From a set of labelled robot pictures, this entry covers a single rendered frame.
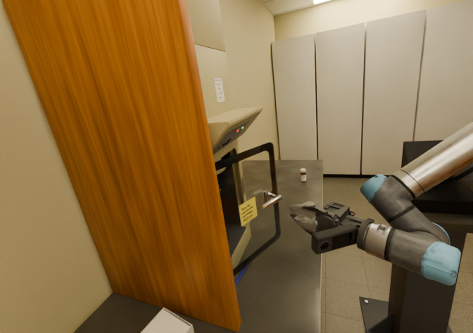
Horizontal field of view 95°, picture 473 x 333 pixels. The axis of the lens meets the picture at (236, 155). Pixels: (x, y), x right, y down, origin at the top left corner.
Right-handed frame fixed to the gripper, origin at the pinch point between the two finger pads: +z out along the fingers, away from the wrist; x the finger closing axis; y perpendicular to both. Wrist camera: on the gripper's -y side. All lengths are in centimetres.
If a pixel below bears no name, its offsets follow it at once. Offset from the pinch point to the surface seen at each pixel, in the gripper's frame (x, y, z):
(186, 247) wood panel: 0.4, -29.6, 12.2
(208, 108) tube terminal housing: 33.5, -10.4, 19.9
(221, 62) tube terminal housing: 47, 2, 26
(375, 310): -118, 84, -2
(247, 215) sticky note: -2.4, -6.4, 13.4
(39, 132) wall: 34, -50, 48
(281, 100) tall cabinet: 14, 242, 183
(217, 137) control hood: 27.4, -18.1, 7.1
